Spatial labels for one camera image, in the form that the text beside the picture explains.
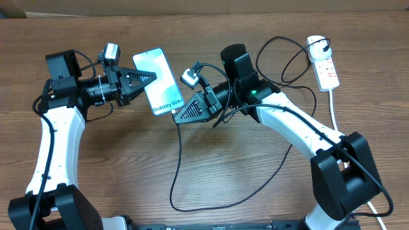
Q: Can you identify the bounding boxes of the white USB charger plug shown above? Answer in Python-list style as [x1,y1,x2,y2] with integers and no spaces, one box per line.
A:
[306,35,332,63]

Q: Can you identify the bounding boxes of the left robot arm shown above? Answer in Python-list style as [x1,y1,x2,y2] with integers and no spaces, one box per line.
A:
[8,43,157,229]

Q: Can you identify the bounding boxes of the blue Samsung Galaxy smartphone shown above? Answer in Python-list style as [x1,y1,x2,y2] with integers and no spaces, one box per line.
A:
[132,48,185,116]

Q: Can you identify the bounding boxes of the brown cardboard backdrop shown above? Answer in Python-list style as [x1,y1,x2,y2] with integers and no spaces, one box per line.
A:
[1,0,408,18]

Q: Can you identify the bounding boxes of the white power strip cord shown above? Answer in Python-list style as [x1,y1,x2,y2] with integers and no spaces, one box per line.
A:
[328,89,387,230]

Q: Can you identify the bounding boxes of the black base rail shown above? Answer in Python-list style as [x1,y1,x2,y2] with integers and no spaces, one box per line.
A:
[102,215,361,230]

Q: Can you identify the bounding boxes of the white power strip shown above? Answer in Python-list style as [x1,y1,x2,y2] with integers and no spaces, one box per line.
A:
[305,35,341,93]

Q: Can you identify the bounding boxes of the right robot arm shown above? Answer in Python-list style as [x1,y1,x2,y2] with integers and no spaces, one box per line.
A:
[173,44,385,229]

